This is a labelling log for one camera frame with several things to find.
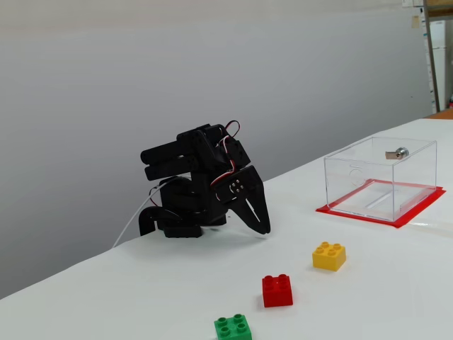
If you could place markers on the yellow lego brick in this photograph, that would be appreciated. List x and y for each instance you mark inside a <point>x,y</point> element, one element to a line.
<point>329,256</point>

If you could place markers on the red lego brick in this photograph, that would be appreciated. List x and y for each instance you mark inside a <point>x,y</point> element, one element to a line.
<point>277,292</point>

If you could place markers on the transparent plastic box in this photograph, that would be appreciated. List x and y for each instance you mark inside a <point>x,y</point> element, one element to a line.
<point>361,170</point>

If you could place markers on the black table clamp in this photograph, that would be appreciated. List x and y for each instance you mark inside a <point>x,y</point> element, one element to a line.
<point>145,221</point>

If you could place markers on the metal box lock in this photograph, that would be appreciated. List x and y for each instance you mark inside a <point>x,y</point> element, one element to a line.
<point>400,153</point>

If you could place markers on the green lego brick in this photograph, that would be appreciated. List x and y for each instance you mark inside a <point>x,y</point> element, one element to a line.
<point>231,329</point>

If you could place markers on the red tape frame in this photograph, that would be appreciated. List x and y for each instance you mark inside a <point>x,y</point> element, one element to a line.
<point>354,215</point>

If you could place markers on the metal shelf post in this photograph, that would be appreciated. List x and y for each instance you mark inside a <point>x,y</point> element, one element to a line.
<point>431,53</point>

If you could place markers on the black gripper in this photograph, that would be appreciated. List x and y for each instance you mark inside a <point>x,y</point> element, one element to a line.
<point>248,191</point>

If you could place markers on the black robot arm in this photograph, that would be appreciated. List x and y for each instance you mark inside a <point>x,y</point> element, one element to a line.
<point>198,148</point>

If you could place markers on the beige paper label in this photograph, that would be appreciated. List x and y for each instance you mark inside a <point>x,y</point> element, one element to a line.
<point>414,22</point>

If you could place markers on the brown wooden table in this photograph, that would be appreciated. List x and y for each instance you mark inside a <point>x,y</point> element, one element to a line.
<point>442,114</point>

